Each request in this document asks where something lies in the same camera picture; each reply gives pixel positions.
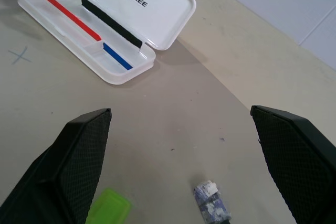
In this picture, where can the red pen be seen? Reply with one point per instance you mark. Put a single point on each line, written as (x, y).
(71, 15)

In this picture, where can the lime green eraser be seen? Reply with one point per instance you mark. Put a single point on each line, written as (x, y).
(110, 207)

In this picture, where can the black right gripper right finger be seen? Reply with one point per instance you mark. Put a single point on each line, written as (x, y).
(296, 155)

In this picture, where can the black stick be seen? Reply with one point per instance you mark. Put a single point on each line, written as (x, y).
(113, 22)

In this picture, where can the white rectangular case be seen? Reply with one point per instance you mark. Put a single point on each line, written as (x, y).
(162, 19)

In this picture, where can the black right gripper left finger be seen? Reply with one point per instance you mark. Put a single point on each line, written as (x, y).
(65, 161)

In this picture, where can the blue white patterned eraser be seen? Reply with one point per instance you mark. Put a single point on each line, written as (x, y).
(210, 203)

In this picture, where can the blue pen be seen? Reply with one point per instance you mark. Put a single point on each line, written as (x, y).
(116, 56)

